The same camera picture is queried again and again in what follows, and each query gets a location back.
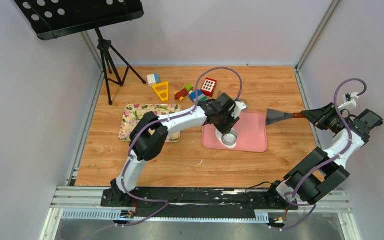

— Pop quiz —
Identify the red window toy brick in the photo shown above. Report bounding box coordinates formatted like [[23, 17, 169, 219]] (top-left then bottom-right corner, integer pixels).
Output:
[[200, 77, 217, 98]]

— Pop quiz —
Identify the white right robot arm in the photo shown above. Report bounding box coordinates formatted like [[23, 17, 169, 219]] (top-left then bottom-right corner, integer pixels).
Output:
[[264, 103, 383, 209]]

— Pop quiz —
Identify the metal dough scraper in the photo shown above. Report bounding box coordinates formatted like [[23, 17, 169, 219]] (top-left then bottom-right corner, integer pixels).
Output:
[[265, 108, 305, 126]]

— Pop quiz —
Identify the wooden dough roller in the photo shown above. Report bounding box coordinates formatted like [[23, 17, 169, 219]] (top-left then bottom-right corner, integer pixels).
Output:
[[216, 91, 247, 104]]

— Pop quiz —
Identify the white slotted cable duct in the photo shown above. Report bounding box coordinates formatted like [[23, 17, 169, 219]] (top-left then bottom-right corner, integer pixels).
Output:
[[61, 209, 270, 223]]

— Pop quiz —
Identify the white dough ball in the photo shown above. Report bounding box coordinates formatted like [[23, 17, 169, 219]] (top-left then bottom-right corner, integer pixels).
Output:
[[215, 128, 238, 149]]

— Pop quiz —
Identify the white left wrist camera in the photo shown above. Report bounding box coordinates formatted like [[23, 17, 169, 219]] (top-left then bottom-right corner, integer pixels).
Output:
[[231, 101, 248, 119]]

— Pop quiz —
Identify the blue green white brick stack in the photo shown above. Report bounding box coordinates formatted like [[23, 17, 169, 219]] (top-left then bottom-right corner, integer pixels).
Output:
[[188, 89, 208, 103]]

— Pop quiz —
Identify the pink rectangular tray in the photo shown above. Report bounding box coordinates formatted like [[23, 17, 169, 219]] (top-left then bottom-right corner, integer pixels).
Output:
[[201, 111, 268, 153]]

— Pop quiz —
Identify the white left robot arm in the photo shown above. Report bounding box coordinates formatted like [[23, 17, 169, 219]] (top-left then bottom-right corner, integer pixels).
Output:
[[110, 93, 248, 207]]

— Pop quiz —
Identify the black tripod stand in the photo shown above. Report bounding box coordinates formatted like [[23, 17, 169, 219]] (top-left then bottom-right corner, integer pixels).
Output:
[[94, 28, 147, 106]]

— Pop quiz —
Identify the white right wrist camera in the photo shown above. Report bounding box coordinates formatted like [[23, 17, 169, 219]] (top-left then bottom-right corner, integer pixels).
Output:
[[338, 92, 359, 111]]

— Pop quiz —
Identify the black perforated stand shelf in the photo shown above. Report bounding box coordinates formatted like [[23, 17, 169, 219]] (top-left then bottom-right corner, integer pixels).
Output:
[[14, 0, 144, 41]]

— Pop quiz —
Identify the floral rectangular tray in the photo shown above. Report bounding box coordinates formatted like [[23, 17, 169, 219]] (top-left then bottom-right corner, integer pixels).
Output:
[[118, 104, 183, 142]]

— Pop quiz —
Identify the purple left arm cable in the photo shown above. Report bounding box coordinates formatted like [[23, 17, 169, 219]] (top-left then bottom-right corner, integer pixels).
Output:
[[120, 66, 244, 229]]

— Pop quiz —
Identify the white and blue toy block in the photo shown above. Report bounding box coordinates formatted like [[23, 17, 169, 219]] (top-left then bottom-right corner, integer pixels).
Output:
[[146, 73, 161, 87]]

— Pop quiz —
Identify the yellow triangular toy frame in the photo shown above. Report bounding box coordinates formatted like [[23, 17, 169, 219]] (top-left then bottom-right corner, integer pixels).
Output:
[[152, 81, 170, 103]]

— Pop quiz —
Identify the round metal cutter ring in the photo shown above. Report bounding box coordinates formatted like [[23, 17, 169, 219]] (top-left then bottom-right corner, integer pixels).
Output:
[[221, 130, 239, 148]]

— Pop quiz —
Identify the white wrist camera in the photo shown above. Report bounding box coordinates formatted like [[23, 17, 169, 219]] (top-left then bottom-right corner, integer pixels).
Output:
[[338, 92, 359, 111], [231, 101, 248, 119]]

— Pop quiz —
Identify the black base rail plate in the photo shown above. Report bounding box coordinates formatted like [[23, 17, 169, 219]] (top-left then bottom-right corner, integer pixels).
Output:
[[100, 187, 298, 219]]

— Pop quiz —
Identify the red toy brick car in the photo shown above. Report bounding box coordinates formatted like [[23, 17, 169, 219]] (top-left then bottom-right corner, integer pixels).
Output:
[[174, 84, 194, 102]]

